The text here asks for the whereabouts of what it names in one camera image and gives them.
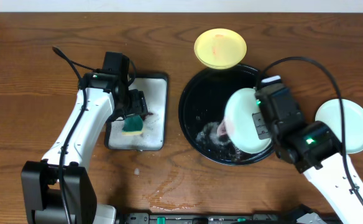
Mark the green yellow sponge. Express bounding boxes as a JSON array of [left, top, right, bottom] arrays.
[[122, 116, 144, 135]]

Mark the mint plate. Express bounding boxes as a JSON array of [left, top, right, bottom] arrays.
[[216, 88, 271, 154], [315, 99, 363, 154]]

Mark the yellow plate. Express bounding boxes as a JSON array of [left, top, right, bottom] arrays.
[[194, 28, 247, 70]]

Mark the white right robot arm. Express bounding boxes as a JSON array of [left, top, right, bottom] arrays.
[[255, 83, 363, 223]]

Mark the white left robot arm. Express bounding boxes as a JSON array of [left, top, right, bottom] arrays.
[[21, 72, 147, 224]]

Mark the black rectangular soap tray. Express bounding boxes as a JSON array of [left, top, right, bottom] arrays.
[[104, 73, 168, 151]]

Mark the round black tray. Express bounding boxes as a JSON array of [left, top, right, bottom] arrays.
[[178, 64, 274, 166]]

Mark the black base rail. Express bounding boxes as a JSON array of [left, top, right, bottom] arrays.
[[115, 213, 326, 224]]

